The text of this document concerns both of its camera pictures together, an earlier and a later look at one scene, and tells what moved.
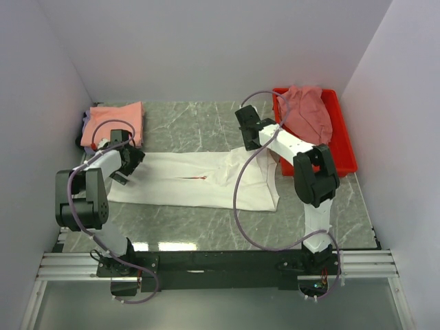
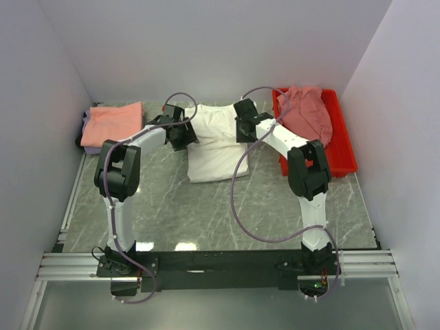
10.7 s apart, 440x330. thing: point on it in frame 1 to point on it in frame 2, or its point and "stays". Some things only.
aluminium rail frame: x=347 y=265 stays
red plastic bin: x=341 y=143 stays
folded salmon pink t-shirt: x=132 y=113 stays
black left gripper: x=135 y=157 to x=189 y=139
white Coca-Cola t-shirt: x=234 y=179 to x=215 y=155
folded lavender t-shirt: x=87 y=149 stays
